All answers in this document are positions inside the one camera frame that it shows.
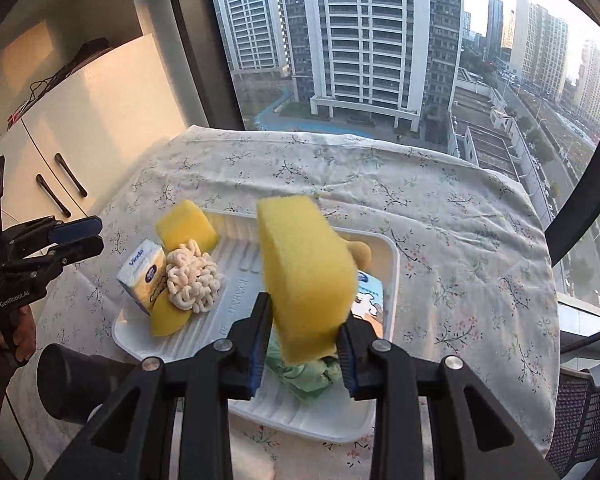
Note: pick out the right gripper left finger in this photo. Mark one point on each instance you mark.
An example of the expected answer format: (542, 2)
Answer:
(171, 419)

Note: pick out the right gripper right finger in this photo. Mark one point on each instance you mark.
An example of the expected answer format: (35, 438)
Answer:
(472, 434)

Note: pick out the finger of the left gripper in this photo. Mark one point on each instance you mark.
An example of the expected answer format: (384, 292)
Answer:
(55, 259)
(55, 232)

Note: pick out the yellow tissue pack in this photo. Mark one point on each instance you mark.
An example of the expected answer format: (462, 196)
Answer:
(143, 275)

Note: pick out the yellow round sponge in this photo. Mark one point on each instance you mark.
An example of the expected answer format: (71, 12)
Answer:
(166, 317)

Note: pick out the cream chenille mop pad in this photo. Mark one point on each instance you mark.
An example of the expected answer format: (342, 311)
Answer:
(193, 279)

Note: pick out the yellow rectangular sponge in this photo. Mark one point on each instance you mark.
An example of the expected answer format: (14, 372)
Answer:
(185, 222)

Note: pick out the blue tissue pack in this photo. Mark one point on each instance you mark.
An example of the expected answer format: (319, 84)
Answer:
(369, 302)

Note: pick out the large yellow sponge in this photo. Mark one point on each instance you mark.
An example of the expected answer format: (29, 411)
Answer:
(310, 275)

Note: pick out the beige knitted cloth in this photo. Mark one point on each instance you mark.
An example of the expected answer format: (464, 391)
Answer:
(361, 254)

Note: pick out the person left hand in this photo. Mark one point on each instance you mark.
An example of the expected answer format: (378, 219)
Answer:
(18, 335)

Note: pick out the black cylindrical container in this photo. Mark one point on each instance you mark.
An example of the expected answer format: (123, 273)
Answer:
(72, 384)

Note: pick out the cream cabinet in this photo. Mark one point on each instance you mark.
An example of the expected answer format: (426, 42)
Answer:
(105, 119)

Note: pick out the black chair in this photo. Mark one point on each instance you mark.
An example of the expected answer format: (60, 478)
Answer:
(576, 435)

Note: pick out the floral tablecloth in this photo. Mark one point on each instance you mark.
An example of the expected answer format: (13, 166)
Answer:
(475, 275)

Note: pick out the green crumpled cloth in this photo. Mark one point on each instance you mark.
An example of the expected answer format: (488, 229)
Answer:
(306, 381)

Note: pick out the white plastic tray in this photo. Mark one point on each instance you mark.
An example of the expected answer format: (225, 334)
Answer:
(334, 416)

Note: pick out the black cabinet handle lower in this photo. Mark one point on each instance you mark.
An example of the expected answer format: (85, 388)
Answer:
(48, 190)

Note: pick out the black cabinet handle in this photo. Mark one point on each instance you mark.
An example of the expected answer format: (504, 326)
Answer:
(48, 190)
(61, 162)

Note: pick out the black cabinet handle upper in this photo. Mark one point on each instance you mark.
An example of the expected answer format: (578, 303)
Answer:
(61, 162)

